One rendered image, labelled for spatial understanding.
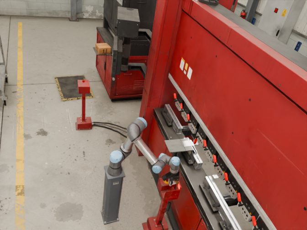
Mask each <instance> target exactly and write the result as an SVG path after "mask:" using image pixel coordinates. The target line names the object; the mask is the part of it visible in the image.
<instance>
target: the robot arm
mask: <svg viewBox="0 0 307 230"><path fill-rule="evenodd" d="M146 127H147V122H146V120H145V119H144V118H142V117H138V118H137V119H136V120H135V121H133V122H132V123H131V124H130V125H129V126H128V127H127V135H128V136H127V138H126V140H125V142H124V143H122V144H121V146H120V148H119V149H118V150H116V151H113V152H112V153H111V154H110V163H109V166H108V168H107V173H108V174H109V175H110V176H113V177H117V176H119V175H121V173H122V167H121V163H122V161H123V160H124V159H125V158H126V157H128V156H129V155H130V154H131V152H132V146H133V144H135V145H136V146H137V148H138V149H139V150H140V151H141V153H142V154H143V155H144V156H145V157H146V159H147V160H148V161H149V162H150V164H151V165H152V166H153V168H152V170H153V172H154V173H159V172H160V171H162V169H163V168H164V167H165V165H166V164H168V165H170V172H168V173H167V174H165V175H163V176H162V179H163V181H165V180H167V179H168V181H169V186H172V185H174V184H176V183H175V182H174V181H179V178H180V177H179V173H180V171H179V164H180V159H179V158H178V157H170V156H168V155H166V154H163V153H161V154H160V156H159V159H157V157H156V156H155V155H154V154H153V153H152V151H151V150H150V149H149V147H148V146H147V145H146V144H145V142H144V141H143V140H142V139H141V136H140V134H141V133H142V131H143V130H144V129H145V128H146Z"/></svg>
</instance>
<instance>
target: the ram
mask: <svg viewBox="0 0 307 230"><path fill-rule="evenodd" d="M182 58H183V59H184V60H185V63H184V67H183V70H182V69H181V68H180V63H181V59H182ZM186 63H187V64H188V67H187V70H186V69H185V65H186ZM189 67H190V68H191V69H192V70H193V71H192V74H191V79H190V80H189V78H188V77H187V74H188V70H189ZM184 70H185V71H186V74H185V73H184ZM169 73H170V75H171V76H172V78H173V79H174V81H175V82H176V83H177V85H178V86H179V88H180V89H181V91H182V92H183V94H184V95H185V97H186V98H187V99H188V101H189V103H190V104H191V105H192V107H193V108H194V110H195V111H196V113H197V114H198V115H199V117H200V119H201V120H202V122H203V123H204V124H205V126H206V127H207V129H208V130H209V132H210V133H211V135H212V136H213V138H214V139H215V140H216V142H217V143H218V145H219V146H220V148H221V149H222V151H223V152H224V154H225V155H226V157H227V158H228V159H229V161H230V162H231V164H232V165H233V167H234V168H235V170H236V171H237V173H238V174H239V175H240V177H241V178H242V180H243V181H244V183H245V184H246V186H247V187H248V189H249V190H250V192H251V193H252V194H253V196H254V197H255V199H256V200H257V202H258V203H259V205H260V206H261V208H262V209H263V211H264V212H265V213H266V215H267V216H268V218H269V219H270V221H271V222H272V224H273V225H274V227H275V228H276V229H277V230H307V112H306V111H305V110H304V109H303V108H302V107H300V106H299V105H298V104H297V103H295V102H294V101H293V100H292V99H290V98H289V97H288V96H287V95H286V94H284V93H283V92H282V91H281V90H279V89H278V88H277V87H276V86H275V85H273V84H272V83H271V82H270V81H269V80H268V79H266V78H265V77H264V76H263V75H262V74H260V73H259V72H258V71H257V70H255V69H254V68H253V67H252V66H250V65H249V64H248V63H247V62H246V61H244V60H243V59H242V58H241V57H240V56H239V55H237V54H236V53H235V52H234V51H232V50H231V49H230V48H229V47H228V46H226V45H225V44H224V43H223V42H221V41H220V40H219V39H218V38H217V37H215V36H214V35H213V34H212V33H210V32H209V31H208V30H207V29H206V28H205V27H203V26H202V25H201V24H200V23H199V22H197V21H196V20H195V19H194V18H192V17H191V16H190V15H189V14H188V13H186V12H185V11H184V10H183V11H182V13H181V18H180V24H179V28H178V33H177V38H176V42H175V47H174V52H173V57H172V61H171V66H170V70H169ZM168 77H169V79H170V80H171V82H172V84H173V85H174V87H175V88H176V90H177V91H178V93H179V94H180V96H181V97H182V99H183V100H184V102H185V103H186V105H187V106H188V108H189V109H190V111H191V112H192V114H193V115H194V117H195V118H196V120H197V121H198V123H199V124H200V126H201V127H202V129H203V130H204V132H205V133H206V135H207V136H208V138H209V139H210V141H211V142H212V144H213V145H214V147H215V149H216V150H217V152H218V153H219V155H220V156H221V158H222V159H223V161H224V162H225V163H226V165H227V167H228V168H229V170H230V171H231V173H232V174H233V176H234V177H235V178H236V180H237V182H238V183H239V185H240V186H241V188H242V189H243V191H244V192H245V194H246V195H247V197H248V198H249V200H250V201H251V203H252V204H253V206H254V207H255V209H256V210H257V212H258V213H259V215H260V216H261V218H262V220H263V221H264V222H265V224H266V225H267V227H268V228H269V230H272V228H271V226H270V225H269V223H268V222H267V220H266V219H265V217H264V216H263V215H262V213H261V212H260V210H259V209H258V207H257V206H256V204H255V203H254V201H253V200H252V198H251V197H250V195H249V194H248V192H247V191H246V189H245V188H244V186H243V185H242V184H241V182H240V180H239V179H238V177H237V176H236V174H235V173H234V171H233V170H232V169H231V167H230V166H229V164H228V162H227V161H226V160H225V158H224V157H223V155H222V154H221V152H220V151H219V149H218V148H217V146H216V145H215V143H214V142H213V140H212V139H211V137H210V136H209V135H208V133H207V131H206V130H205V128H204V127H203V125H202V124H201V122H200V121H199V120H198V118H197V116H196V115H195V113H194V112H193V110H192V109H191V107H190V106H189V105H188V103H187V102H186V100H185V99H184V97H183V96H182V94H181V93H180V91H179V90H178V88H177V87H176V85H175V84H174V82H173V81H172V79H171V78H170V76H168Z"/></svg>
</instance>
